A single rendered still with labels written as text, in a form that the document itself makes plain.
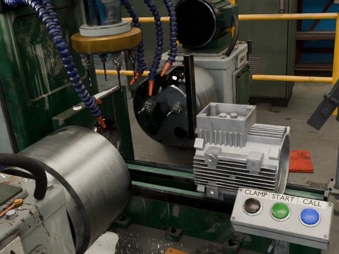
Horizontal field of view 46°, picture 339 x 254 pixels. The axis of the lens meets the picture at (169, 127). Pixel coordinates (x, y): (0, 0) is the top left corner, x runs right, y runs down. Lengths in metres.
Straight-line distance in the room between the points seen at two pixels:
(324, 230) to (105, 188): 0.42
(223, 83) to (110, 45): 0.57
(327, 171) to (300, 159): 0.11
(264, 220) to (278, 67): 3.48
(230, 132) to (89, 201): 0.36
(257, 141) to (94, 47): 0.44
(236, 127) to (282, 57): 3.23
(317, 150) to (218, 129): 0.69
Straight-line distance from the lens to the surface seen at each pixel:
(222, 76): 1.44
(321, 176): 1.42
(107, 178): 0.85
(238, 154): 0.95
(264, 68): 4.20
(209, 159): 0.94
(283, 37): 4.10
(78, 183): 0.80
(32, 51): 1.15
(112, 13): 1.04
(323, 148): 1.60
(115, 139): 1.24
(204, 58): 1.46
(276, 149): 0.92
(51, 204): 0.69
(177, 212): 1.10
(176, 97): 1.27
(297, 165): 1.46
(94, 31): 1.02
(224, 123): 0.95
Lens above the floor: 1.49
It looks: 22 degrees down
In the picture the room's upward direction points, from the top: 5 degrees counter-clockwise
